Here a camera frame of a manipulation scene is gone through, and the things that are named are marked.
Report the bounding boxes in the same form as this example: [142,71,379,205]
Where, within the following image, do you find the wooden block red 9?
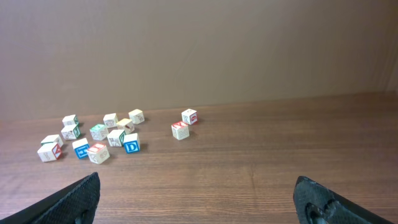
[182,109,198,125]

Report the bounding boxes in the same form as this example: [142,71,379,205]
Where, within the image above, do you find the wooden block yellow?
[128,109,145,124]
[116,118,135,134]

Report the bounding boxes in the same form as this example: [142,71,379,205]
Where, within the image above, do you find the wooden block plain back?
[103,113,118,128]

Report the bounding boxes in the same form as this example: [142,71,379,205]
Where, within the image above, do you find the wooden block green side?
[107,129,126,147]

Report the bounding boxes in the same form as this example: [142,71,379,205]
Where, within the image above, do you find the wooden block blue D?
[123,133,141,154]

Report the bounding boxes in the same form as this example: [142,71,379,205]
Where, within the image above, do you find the wooden block green J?
[61,124,81,141]

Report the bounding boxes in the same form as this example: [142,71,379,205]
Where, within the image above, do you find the wooden block blue side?
[72,138,90,159]

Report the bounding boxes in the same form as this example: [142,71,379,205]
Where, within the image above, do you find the wooden block yellow back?
[128,109,145,124]

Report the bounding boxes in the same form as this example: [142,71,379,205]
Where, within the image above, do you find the wooden block red side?
[37,142,62,162]

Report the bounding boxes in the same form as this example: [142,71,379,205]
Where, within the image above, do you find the wooden block yellow top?
[116,118,135,134]

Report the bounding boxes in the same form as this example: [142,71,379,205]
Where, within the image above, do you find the wooden block red X top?
[171,121,190,140]

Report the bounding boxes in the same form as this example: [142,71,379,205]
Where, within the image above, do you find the wooden block green top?
[90,124,109,141]

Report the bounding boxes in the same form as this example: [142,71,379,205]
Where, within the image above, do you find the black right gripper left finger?
[1,172,101,224]

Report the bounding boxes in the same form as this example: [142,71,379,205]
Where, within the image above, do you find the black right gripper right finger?
[293,176,392,224]

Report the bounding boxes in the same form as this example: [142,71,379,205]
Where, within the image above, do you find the wooden block far left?
[62,114,79,126]

